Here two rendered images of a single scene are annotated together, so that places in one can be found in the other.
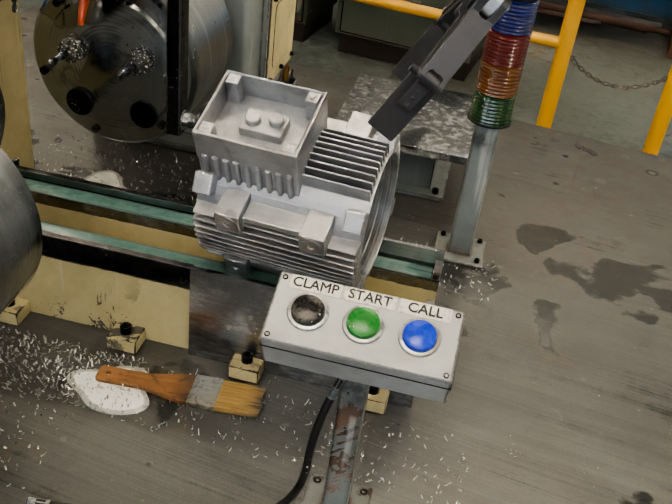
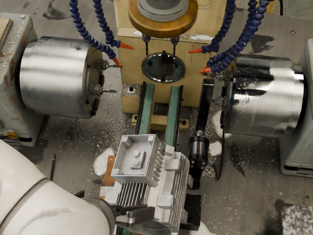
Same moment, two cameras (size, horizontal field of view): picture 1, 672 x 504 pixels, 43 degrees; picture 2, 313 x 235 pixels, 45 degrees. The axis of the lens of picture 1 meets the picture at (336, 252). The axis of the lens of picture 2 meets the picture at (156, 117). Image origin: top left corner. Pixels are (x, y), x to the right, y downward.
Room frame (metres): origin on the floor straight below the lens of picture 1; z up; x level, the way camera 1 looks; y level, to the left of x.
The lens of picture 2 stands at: (0.90, -0.34, 1.99)
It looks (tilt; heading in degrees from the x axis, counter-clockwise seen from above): 58 degrees down; 88
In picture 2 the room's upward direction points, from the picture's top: straight up
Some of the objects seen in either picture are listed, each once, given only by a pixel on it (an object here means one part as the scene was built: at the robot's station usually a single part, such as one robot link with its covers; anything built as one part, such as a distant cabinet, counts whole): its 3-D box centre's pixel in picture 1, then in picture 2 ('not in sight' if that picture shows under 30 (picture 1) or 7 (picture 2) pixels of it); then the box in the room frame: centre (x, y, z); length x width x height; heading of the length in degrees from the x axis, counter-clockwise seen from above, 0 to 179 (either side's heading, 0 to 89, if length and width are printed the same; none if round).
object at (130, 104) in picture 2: not in sight; (132, 98); (0.83, 0.47, 0.86); 0.07 x 0.06 x 0.12; 171
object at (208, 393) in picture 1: (180, 387); (108, 183); (0.75, 0.16, 0.80); 0.21 x 0.05 x 0.01; 86
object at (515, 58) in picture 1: (506, 44); not in sight; (1.15, -0.19, 1.14); 0.06 x 0.06 x 0.04
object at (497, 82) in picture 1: (499, 75); not in sight; (1.15, -0.19, 1.10); 0.06 x 0.06 x 0.04
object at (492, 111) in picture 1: (492, 105); not in sight; (1.15, -0.19, 1.05); 0.06 x 0.06 x 0.04
